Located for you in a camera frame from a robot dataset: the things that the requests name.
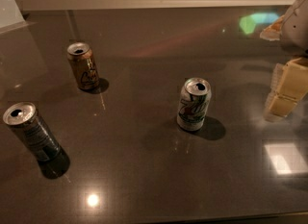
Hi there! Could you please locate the dark silver tall can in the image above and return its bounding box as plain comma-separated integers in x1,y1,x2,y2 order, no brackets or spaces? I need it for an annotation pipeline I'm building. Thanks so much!
2,101,62,162

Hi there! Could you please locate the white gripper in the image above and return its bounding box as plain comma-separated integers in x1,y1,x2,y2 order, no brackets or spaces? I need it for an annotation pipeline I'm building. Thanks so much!
260,0,308,122

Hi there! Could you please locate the white green 7up can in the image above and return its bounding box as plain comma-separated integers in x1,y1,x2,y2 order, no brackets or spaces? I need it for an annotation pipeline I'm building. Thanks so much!
177,78,212,132

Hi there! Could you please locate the gold brown soda can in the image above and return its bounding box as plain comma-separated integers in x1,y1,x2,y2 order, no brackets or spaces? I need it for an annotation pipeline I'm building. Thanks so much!
67,42,99,90

